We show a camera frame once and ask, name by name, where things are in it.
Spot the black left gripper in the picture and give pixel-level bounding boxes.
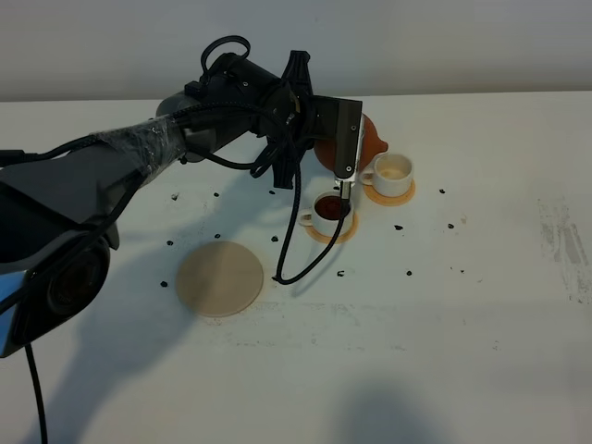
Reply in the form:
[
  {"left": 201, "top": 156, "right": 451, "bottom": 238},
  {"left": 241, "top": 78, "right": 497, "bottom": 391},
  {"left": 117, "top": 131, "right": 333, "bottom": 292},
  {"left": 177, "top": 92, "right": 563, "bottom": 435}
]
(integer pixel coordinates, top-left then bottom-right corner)
[{"left": 263, "top": 50, "right": 315, "bottom": 190}]

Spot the brown clay teapot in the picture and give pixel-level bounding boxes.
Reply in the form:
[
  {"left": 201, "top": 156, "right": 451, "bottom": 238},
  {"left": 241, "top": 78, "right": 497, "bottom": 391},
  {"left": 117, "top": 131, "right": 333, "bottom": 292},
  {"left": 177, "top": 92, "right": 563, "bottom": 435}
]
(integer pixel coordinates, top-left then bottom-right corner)
[{"left": 314, "top": 115, "right": 389, "bottom": 171}]

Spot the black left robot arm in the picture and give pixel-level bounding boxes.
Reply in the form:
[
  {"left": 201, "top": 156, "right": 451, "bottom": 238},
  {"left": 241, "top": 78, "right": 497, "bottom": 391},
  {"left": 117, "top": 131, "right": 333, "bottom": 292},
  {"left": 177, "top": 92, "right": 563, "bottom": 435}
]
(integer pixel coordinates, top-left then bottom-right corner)
[{"left": 1, "top": 51, "right": 314, "bottom": 356}]

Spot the round beige teapot coaster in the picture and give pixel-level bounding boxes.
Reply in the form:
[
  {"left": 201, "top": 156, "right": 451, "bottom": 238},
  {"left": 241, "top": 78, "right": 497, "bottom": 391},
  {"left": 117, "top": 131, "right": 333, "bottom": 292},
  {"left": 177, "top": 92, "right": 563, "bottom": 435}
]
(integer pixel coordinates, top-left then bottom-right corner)
[{"left": 175, "top": 241, "right": 265, "bottom": 318}]

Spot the near white teacup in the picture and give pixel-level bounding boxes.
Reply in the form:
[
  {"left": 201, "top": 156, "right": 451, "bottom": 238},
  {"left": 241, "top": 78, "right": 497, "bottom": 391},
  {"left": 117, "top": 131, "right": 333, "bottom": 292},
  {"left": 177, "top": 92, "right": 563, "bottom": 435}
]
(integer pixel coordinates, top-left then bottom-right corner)
[{"left": 297, "top": 191, "right": 341, "bottom": 238}]

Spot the white teacup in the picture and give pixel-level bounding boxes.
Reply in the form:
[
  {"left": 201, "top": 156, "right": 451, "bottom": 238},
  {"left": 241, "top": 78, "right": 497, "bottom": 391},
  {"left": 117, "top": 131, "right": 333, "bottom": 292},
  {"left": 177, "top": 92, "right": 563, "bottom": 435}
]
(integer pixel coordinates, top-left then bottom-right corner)
[
  {"left": 297, "top": 191, "right": 341, "bottom": 238},
  {"left": 361, "top": 153, "right": 414, "bottom": 196}
]

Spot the far orange saucer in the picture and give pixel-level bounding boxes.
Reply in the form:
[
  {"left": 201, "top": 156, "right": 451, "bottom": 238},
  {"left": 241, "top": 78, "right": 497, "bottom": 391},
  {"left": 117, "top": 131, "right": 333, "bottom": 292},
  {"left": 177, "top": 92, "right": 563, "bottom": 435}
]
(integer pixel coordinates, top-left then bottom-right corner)
[{"left": 363, "top": 179, "right": 415, "bottom": 207}]

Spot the orange saucer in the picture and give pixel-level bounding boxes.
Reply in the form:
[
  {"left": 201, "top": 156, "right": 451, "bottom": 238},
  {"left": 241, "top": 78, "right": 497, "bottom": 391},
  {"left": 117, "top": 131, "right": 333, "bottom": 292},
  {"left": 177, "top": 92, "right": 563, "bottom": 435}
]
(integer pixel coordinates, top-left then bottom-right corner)
[
  {"left": 305, "top": 212, "right": 360, "bottom": 244},
  {"left": 363, "top": 179, "right": 415, "bottom": 207}
]

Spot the near orange saucer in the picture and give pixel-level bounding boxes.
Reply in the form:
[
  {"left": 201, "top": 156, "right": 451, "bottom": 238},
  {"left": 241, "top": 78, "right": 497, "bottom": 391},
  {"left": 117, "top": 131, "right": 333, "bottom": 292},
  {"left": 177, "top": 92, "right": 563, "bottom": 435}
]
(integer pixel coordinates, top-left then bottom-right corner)
[{"left": 305, "top": 212, "right": 360, "bottom": 244}]

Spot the far white teacup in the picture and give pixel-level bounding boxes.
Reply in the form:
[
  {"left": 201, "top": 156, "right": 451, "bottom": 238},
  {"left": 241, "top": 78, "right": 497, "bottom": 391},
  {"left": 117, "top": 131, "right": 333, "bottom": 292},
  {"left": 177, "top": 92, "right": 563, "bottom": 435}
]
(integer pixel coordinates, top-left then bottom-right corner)
[{"left": 361, "top": 153, "right": 414, "bottom": 196}]

